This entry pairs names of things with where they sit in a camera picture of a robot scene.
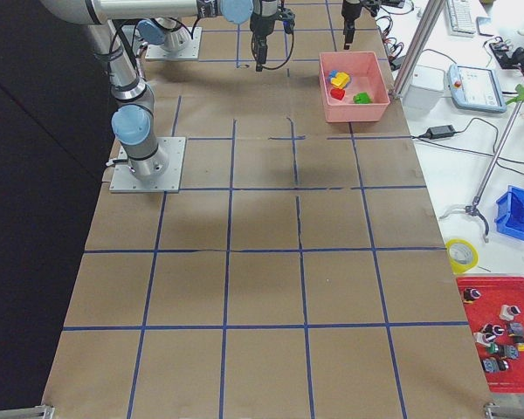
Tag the green toy block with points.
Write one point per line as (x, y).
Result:
(362, 98)

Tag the yellow toy block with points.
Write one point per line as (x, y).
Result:
(340, 80)

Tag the white keyboard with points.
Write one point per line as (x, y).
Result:
(459, 18)

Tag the black power adapter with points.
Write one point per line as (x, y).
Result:
(440, 132)

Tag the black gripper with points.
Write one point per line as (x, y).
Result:
(348, 13)
(260, 23)

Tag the blue toy block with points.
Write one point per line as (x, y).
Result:
(333, 75)

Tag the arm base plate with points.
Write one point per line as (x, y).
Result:
(160, 173)
(178, 45)

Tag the red parts tray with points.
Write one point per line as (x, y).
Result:
(494, 307)

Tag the teach pendant tablet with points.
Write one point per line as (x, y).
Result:
(475, 88)

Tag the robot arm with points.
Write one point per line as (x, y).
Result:
(236, 12)
(133, 122)

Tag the yellow tape roll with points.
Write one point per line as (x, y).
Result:
(463, 256)

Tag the blue storage bin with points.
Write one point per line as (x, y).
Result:
(510, 216)

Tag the grabber reach tool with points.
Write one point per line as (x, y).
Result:
(472, 209)

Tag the aluminium frame post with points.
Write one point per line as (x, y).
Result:
(424, 29)

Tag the white cube device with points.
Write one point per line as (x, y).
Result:
(426, 88)

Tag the red toy block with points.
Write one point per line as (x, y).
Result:
(337, 93)

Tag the pink plastic box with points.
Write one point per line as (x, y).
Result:
(366, 76)

